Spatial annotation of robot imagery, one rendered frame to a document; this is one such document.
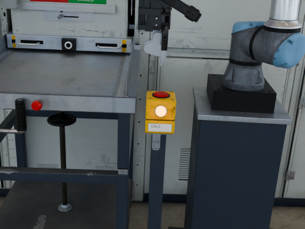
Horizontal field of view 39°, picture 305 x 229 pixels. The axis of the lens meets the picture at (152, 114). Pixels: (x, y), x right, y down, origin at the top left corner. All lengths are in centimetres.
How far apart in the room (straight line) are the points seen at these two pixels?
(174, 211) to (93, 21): 105
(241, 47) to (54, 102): 65
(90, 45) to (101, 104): 57
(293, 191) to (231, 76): 104
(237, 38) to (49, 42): 84
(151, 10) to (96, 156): 128
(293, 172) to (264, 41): 108
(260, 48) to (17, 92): 79
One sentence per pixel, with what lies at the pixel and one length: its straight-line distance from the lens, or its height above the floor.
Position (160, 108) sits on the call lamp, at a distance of 113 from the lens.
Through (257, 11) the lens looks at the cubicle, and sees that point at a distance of 203.
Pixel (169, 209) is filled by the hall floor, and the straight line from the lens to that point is 230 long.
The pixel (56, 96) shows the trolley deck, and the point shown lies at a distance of 140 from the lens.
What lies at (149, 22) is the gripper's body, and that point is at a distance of 109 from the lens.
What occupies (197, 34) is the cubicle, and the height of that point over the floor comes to 91.
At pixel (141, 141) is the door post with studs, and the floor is 35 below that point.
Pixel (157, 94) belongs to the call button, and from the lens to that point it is 115.
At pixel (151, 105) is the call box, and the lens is 113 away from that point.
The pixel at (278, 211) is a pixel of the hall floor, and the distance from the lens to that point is 241.
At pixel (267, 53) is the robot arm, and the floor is 97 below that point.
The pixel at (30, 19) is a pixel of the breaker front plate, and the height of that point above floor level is 96.
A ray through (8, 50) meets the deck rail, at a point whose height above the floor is 83.
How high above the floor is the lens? 128
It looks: 21 degrees down
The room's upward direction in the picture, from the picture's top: 3 degrees clockwise
